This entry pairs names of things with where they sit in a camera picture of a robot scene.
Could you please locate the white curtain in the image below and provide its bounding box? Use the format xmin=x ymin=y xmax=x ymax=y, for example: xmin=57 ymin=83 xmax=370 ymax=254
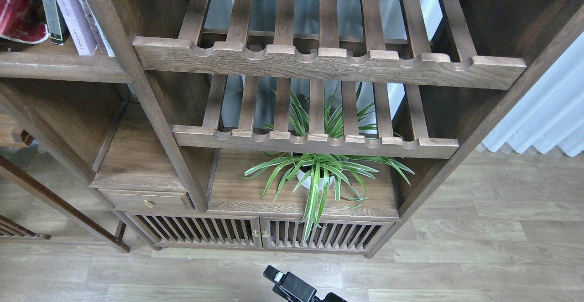
xmin=480 ymin=35 xmax=584 ymax=157

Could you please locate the wooden furniture at left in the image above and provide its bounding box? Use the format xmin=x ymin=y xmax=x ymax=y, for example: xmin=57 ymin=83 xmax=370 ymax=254
xmin=0 ymin=157 xmax=130 ymax=253

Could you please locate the green spider plant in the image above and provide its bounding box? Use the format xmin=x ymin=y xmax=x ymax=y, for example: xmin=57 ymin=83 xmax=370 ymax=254
xmin=240 ymin=88 xmax=415 ymax=242

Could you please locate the white book upright on shelf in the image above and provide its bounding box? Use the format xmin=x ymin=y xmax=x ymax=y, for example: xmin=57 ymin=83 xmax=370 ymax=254
xmin=79 ymin=0 xmax=115 ymax=57

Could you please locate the red cover book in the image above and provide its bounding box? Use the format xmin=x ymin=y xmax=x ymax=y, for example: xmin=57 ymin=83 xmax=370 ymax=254
xmin=0 ymin=0 xmax=49 ymax=44

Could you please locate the white plant pot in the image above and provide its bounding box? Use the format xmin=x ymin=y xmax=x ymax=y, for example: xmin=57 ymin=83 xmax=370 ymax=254
xmin=296 ymin=165 xmax=335 ymax=191

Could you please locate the white and purple book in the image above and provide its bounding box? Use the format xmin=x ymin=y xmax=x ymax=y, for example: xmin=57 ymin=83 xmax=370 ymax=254
xmin=56 ymin=0 xmax=97 ymax=56

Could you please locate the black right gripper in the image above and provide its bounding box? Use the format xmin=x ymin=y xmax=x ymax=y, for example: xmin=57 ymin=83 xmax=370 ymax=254
xmin=263 ymin=265 xmax=348 ymax=302

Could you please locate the brass drawer knob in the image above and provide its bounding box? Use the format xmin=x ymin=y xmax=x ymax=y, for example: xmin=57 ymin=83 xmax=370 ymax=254
xmin=144 ymin=199 xmax=154 ymax=208

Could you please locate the dark wooden bookshelf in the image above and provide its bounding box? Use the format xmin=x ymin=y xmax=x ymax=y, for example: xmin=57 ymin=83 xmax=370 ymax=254
xmin=1 ymin=0 xmax=583 ymax=258

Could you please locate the yellow and black book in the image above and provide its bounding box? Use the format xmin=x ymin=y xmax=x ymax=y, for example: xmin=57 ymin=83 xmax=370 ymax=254
xmin=42 ymin=0 xmax=68 ymax=46

